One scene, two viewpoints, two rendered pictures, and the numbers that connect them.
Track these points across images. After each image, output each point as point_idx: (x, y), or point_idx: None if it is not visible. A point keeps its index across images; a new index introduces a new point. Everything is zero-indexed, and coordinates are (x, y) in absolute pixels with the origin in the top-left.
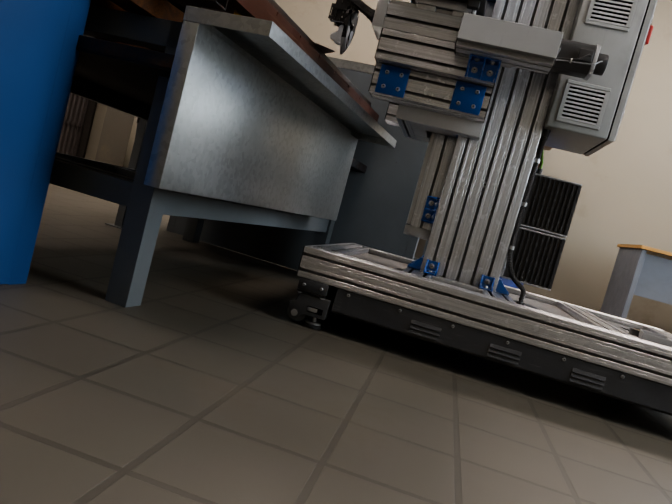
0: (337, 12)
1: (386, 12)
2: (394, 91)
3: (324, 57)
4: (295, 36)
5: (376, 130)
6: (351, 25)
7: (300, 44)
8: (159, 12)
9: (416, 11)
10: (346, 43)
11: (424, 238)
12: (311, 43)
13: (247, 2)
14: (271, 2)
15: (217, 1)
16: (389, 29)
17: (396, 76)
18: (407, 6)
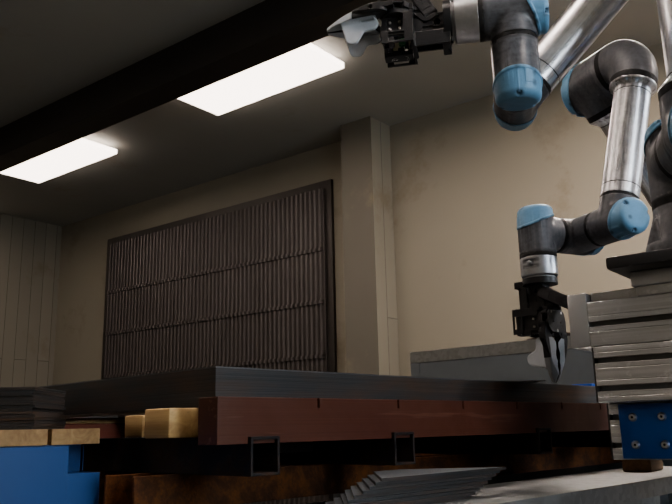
0: (525, 321)
1: (588, 320)
2: (660, 450)
3: (535, 388)
4: (452, 410)
5: (671, 491)
6: (555, 332)
7: (468, 414)
8: (197, 498)
9: (640, 302)
10: (557, 364)
11: None
12: (499, 385)
13: (326, 429)
14: (390, 381)
15: (265, 461)
16: (605, 347)
17: (653, 421)
18: (621, 298)
